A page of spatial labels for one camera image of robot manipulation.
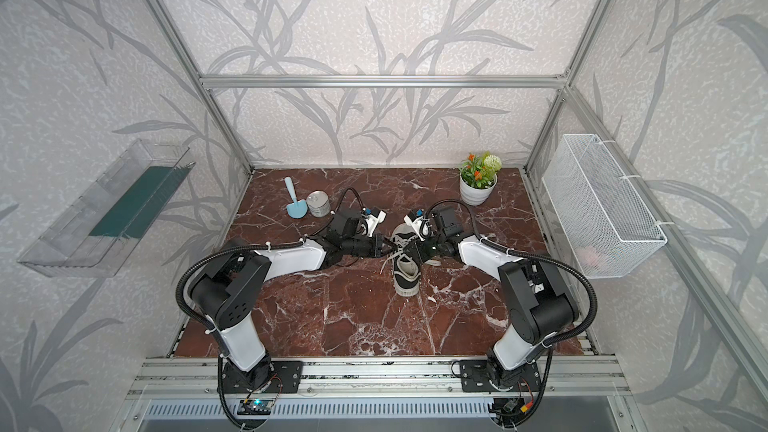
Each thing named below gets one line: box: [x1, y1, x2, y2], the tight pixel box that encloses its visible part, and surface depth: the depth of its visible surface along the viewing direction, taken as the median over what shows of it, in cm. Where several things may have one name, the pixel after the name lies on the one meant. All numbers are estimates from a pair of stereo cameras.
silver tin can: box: [306, 190, 331, 218], surface depth 107 cm
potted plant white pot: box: [460, 152, 502, 206], surface depth 101 cm
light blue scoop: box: [284, 176, 309, 219], surface depth 110 cm
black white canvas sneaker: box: [391, 223, 421, 298], surface depth 88 cm
